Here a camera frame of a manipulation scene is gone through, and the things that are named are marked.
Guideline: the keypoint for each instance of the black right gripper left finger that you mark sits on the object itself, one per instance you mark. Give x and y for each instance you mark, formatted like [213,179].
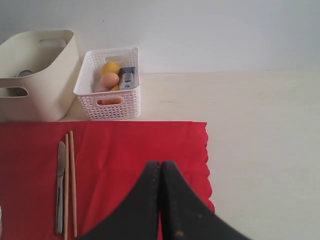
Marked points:
[137,216]

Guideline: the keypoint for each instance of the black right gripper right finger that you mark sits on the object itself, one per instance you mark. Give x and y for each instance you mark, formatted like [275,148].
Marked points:
[184,216]

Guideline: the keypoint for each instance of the red sausage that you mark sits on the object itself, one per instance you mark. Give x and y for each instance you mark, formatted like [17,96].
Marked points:
[109,101]

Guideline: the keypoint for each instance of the brown egg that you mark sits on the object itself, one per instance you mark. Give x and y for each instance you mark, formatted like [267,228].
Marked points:
[109,80]

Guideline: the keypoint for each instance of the blue white milk carton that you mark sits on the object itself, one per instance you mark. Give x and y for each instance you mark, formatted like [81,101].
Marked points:
[127,78]

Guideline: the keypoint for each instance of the yellow lemon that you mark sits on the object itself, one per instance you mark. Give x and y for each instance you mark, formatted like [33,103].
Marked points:
[110,67]

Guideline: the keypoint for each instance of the orange fried chicken nugget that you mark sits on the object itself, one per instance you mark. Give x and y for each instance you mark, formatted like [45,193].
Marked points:
[98,88]

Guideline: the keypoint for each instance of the stainless steel cup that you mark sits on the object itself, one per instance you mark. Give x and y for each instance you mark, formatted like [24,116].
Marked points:
[20,91]

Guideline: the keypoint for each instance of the red scalloped table cloth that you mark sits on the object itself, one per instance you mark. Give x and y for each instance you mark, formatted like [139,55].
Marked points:
[109,158]

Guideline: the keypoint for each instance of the silver table knife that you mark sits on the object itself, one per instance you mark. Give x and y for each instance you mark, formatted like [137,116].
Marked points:
[61,165]

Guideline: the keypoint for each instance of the right wooden chopstick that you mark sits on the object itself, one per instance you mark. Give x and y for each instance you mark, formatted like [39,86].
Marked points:
[73,183]

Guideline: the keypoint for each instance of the white ceramic bowl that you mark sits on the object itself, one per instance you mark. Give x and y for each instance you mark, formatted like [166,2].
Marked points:
[1,223]

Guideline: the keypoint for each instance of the white perforated plastic basket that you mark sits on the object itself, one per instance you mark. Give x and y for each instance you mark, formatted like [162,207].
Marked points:
[89,75]

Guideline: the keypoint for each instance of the cream plastic storage bin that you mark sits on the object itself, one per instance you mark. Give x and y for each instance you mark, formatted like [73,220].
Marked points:
[53,57]

